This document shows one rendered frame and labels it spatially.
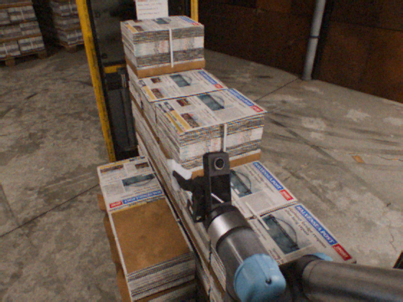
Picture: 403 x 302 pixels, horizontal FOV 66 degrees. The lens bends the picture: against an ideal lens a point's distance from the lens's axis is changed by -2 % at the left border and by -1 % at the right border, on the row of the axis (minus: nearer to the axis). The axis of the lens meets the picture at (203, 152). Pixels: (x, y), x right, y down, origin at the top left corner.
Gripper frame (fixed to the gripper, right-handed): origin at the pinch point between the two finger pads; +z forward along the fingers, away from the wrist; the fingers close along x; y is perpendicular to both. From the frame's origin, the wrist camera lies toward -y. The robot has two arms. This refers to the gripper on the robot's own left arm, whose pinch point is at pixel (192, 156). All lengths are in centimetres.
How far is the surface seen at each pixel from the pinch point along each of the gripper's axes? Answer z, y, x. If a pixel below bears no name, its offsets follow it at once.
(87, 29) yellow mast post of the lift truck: 150, 4, -15
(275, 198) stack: 17, 35, 44
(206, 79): 84, 12, 38
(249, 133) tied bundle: 41, 19, 41
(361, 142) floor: 131, 93, 232
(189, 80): 85, 13, 29
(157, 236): 35, 64, 3
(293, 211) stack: 9, 35, 46
